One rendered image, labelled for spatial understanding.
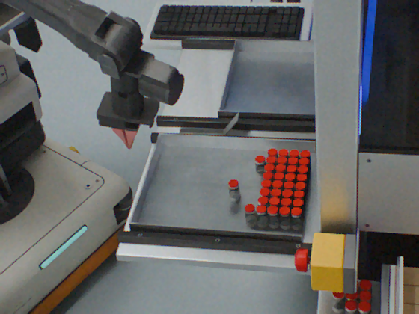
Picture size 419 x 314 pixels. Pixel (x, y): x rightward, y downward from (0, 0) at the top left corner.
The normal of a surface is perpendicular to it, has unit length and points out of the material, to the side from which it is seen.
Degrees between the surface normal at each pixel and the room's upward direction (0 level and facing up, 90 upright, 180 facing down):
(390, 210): 90
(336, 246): 0
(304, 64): 0
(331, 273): 90
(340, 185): 90
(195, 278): 0
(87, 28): 29
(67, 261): 90
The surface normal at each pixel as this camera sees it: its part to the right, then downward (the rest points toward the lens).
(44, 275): 0.77, 0.39
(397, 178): -0.18, 0.71
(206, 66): -0.11, -0.70
